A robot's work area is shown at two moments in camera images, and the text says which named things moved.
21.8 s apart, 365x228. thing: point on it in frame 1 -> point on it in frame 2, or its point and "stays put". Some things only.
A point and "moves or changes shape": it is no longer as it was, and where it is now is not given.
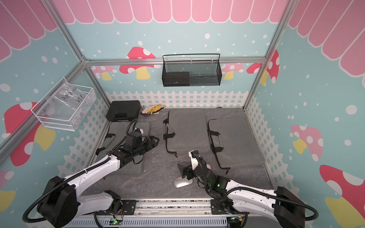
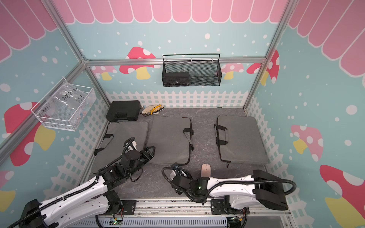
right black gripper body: x=192 y=174 -> x=192 y=196
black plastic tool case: x=123 y=110 stays put
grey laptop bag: x=232 y=138 moves or changes shape
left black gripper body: x=144 y=147 -> x=144 y=159
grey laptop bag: x=187 y=130 -> x=171 y=137
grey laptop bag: x=116 y=136 stays put
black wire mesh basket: x=191 y=70 stays put
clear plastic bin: x=65 y=107 stays put
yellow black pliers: x=157 y=108 stays put
